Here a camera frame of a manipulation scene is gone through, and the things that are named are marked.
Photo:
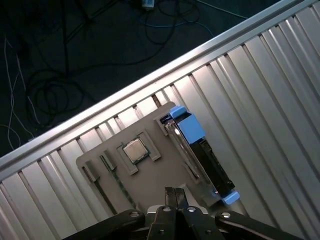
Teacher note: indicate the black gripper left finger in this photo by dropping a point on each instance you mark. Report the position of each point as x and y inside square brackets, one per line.
[162, 225]

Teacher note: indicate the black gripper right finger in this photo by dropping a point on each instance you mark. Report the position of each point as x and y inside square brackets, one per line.
[192, 225]

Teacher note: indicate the hard disk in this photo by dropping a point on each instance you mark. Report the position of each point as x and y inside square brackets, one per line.
[195, 130]

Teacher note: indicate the grey parts rack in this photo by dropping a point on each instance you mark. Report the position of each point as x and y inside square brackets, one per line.
[150, 180]

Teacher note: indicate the silver CPU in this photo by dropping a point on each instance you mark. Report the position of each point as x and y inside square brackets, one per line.
[135, 151]

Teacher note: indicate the white adapter blue label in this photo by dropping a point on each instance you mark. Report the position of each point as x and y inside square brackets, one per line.
[148, 3]

